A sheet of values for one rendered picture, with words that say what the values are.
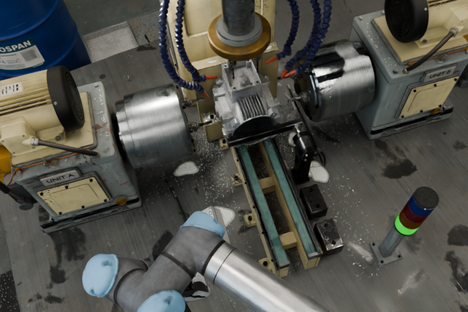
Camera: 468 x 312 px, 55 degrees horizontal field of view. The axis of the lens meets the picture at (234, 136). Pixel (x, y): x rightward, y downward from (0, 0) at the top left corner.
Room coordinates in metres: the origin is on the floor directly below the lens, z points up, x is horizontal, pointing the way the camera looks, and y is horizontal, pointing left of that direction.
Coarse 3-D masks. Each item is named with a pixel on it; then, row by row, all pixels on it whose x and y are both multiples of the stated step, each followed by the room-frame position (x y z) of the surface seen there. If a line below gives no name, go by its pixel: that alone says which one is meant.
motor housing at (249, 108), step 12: (216, 84) 0.97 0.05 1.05; (252, 96) 0.87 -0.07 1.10; (264, 96) 0.89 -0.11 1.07; (228, 108) 0.86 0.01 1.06; (240, 108) 0.84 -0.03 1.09; (252, 108) 0.82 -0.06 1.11; (264, 108) 0.82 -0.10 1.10; (240, 120) 0.79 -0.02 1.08; (252, 120) 0.88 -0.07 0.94; (264, 120) 0.86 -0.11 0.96; (276, 120) 0.81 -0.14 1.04; (228, 132) 0.78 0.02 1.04; (240, 132) 0.83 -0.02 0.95; (240, 144) 0.78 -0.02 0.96; (252, 144) 0.79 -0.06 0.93
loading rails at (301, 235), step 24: (264, 144) 0.80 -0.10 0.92; (240, 168) 0.72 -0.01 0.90; (288, 168) 0.75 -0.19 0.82; (264, 192) 0.66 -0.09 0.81; (288, 192) 0.61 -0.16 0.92; (264, 216) 0.53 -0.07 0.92; (288, 216) 0.55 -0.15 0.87; (264, 240) 0.47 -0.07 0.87; (288, 240) 0.47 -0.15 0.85; (312, 240) 0.44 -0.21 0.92; (264, 264) 0.41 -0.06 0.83; (288, 264) 0.37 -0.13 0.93; (312, 264) 0.39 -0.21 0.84
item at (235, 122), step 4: (220, 76) 0.97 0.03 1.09; (216, 80) 0.97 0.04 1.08; (220, 80) 0.95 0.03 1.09; (220, 84) 0.95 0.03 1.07; (272, 108) 0.82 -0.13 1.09; (268, 112) 0.81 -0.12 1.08; (272, 112) 0.81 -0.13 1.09; (276, 112) 0.81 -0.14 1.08; (272, 116) 0.80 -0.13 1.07; (232, 120) 0.79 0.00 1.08; (236, 120) 0.79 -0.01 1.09; (232, 124) 0.78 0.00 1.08; (236, 124) 0.78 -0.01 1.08; (272, 136) 0.81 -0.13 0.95
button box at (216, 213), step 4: (208, 208) 0.51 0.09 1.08; (212, 208) 0.51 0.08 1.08; (216, 208) 0.51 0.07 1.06; (208, 212) 0.49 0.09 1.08; (212, 212) 0.49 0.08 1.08; (216, 212) 0.50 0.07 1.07; (220, 212) 0.50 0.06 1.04; (212, 216) 0.48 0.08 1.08; (216, 216) 0.48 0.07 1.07; (220, 216) 0.49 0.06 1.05; (220, 220) 0.48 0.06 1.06; (224, 224) 0.47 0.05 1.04; (224, 228) 0.45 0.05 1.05; (224, 236) 0.43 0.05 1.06; (228, 240) 0.42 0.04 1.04
